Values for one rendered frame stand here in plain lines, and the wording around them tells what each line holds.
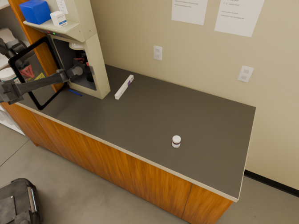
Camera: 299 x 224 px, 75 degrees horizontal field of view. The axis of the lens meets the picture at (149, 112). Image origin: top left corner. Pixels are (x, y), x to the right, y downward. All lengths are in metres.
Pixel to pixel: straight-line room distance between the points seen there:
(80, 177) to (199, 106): 1.45
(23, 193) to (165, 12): 1.87
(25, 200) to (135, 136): 1.22
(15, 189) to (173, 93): 1.62
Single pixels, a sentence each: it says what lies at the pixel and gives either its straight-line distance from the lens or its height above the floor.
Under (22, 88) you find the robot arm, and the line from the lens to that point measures 1.16.
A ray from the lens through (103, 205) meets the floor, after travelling 2.11.
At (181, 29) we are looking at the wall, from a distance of 1.40.
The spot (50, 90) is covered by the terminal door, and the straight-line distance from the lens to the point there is 1.55.
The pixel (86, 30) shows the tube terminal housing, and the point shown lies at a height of 1.46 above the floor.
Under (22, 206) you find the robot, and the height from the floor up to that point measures 0.24.
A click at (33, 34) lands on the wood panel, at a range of 1.50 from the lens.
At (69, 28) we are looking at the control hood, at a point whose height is 1.51.
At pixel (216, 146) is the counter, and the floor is 0.94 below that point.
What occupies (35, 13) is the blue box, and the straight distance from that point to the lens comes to 1.29.
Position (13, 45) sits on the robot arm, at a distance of 1.42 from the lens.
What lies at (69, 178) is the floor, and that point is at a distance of 2.32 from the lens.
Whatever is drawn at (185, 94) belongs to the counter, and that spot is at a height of 0.94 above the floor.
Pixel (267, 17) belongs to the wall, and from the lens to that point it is 1.29.
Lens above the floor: 1.96
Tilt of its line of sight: 47 degrees down
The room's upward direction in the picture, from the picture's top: 2 degrees counter-clockwise
